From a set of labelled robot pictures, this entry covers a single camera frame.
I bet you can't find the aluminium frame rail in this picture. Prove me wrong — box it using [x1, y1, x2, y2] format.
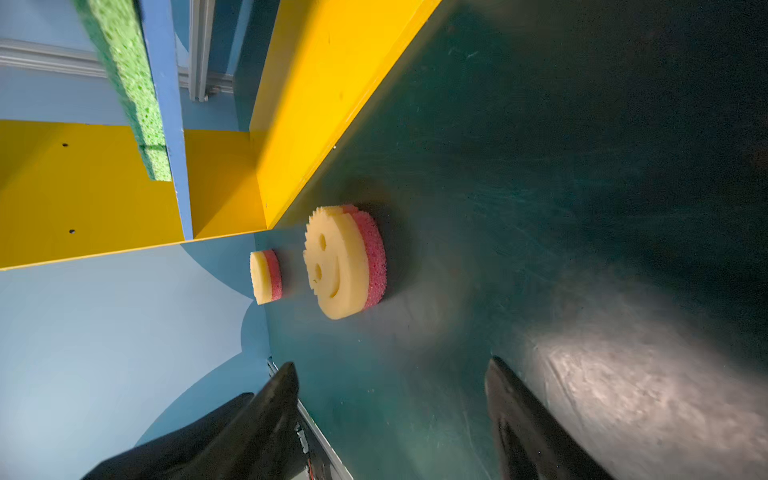
[1, 1, 197, 105]

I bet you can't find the green sponge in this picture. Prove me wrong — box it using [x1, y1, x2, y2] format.
[73, 0, 172, 182]

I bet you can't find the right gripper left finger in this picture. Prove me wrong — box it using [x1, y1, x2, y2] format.
[85, 362, 299, 479]

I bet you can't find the yellow shelf with pink and blue boards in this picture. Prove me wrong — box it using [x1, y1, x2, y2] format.
[1, 1, 437, 269]

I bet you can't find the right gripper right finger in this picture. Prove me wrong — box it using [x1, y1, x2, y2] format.
[485, 356, 611, 479]

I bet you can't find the yellow smiley sponge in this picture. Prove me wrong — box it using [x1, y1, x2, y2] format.
[303, 204, 387, 320]
[250, 249, 283, 305]

